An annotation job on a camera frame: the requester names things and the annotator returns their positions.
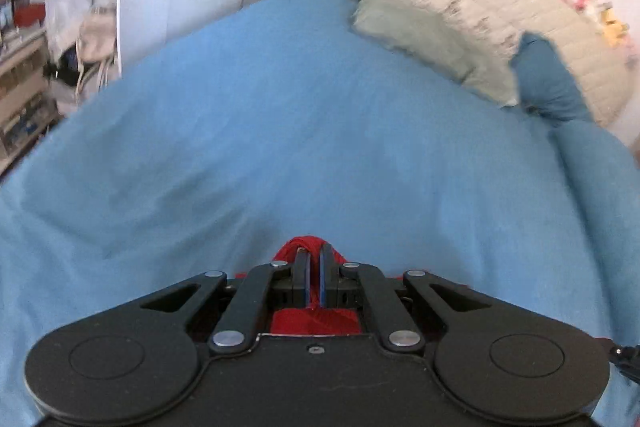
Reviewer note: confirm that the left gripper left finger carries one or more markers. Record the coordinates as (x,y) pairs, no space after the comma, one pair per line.
(127,364)

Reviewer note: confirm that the red cloth garment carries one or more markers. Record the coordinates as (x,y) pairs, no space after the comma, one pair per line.
(309,289)

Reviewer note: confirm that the green pillow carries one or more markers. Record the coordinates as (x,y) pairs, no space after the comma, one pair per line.
(427,36)

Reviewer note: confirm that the dark blue pillow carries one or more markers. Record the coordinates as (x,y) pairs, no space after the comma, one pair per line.
(545,85)

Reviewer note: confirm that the blue folded duvet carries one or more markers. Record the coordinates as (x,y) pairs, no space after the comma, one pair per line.
(605,180)

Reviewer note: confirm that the red box on shelf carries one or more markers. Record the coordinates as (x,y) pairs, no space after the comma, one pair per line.
(28,15)

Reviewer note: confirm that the beige bag on shelf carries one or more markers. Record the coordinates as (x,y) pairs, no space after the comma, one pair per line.
(96,47)

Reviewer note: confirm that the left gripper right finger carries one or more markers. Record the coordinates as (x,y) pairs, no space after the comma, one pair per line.
(497,361)

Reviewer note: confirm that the white shelving unit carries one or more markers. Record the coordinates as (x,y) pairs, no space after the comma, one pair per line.
(39,72)

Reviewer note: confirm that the blue bed sheet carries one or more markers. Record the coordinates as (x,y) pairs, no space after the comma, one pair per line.
(275,122)

